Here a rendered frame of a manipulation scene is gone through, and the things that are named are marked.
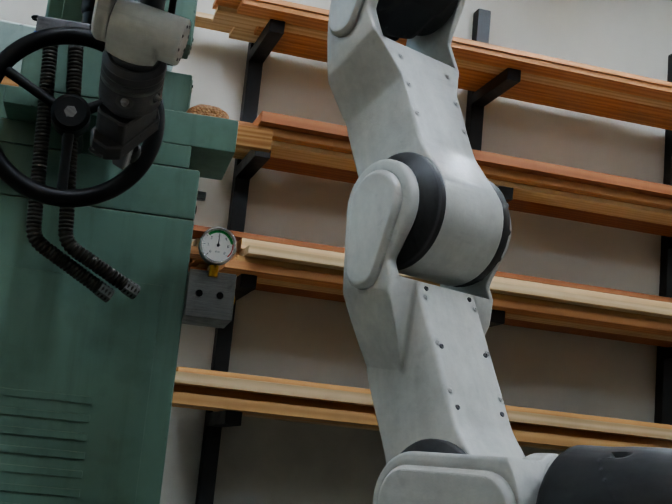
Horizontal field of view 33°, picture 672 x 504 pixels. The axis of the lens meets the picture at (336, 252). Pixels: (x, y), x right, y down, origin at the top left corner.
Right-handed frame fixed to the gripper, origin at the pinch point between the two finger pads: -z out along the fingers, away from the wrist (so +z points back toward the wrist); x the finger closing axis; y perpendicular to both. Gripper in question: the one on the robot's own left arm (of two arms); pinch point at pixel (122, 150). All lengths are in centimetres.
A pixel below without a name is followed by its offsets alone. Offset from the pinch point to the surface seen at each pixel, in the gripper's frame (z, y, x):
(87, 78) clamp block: -6.0, 17.8, 13.9
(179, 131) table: -16.0, 5.1, 24.2
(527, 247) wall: -220, -37, 267
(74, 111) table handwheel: -1.5, 11.2, 2.6
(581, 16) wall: -164, 1, 360
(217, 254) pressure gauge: -21.6, -14.2, 10.5
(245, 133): -26.1, 1.4, 42.4
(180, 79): -33, 23, 52
